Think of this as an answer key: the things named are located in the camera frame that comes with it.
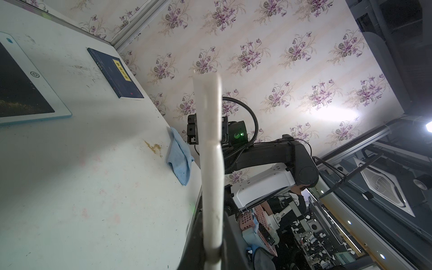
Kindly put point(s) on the dark blue book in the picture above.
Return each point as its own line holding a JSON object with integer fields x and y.
{"x": 116, "y": 75}

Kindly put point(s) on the light blue cloth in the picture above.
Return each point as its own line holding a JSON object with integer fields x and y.
{"x": 180, "y": 158}

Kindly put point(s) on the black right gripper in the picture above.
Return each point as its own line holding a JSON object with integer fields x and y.
{"x": 233, "y": 133}

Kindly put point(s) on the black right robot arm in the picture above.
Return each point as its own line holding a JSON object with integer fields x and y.
{"x": 293, "y": 163}

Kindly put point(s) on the blue framed drawing tablet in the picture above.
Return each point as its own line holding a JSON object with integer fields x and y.
{"x": 25, "y": 94}

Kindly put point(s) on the white drawing tablet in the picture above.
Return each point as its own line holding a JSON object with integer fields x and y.
{"x": 208, "y": 93}

